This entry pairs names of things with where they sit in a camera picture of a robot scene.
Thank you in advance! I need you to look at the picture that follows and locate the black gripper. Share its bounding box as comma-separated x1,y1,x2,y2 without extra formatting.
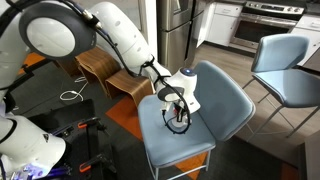
174,104,187,121

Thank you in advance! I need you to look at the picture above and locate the white cup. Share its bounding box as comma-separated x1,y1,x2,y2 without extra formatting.
172,113,185,128

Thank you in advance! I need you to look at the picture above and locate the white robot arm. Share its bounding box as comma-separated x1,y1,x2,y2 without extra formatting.
0,0,200,180

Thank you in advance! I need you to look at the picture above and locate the light blue chair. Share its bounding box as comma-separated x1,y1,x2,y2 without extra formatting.
243,33,320,140
138,60,255,179

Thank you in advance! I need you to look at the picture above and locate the curved wooden stool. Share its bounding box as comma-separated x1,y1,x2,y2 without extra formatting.
105,70,153,106
75,47,120,97

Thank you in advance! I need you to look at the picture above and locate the orange black clamp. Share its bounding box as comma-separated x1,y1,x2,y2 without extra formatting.
79,153,112,173
77,117,106,131

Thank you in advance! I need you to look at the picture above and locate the stainless steel refrigerator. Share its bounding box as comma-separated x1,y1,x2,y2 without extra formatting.
156,0,207,74

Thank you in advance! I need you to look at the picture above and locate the white kitchen cabinet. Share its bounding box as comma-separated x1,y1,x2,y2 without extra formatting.
198,2,242,46

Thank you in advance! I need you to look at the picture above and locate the black robot cart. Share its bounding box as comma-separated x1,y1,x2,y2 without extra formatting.
9,98,118,180

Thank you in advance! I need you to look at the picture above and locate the stainless steel oven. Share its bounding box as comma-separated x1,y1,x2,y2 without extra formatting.
230,0,306,49

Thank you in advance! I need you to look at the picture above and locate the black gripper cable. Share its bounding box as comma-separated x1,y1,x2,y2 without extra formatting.
156,78,192,135

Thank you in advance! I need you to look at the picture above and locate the white floor cable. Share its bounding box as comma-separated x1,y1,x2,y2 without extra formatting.
59,76,90,103

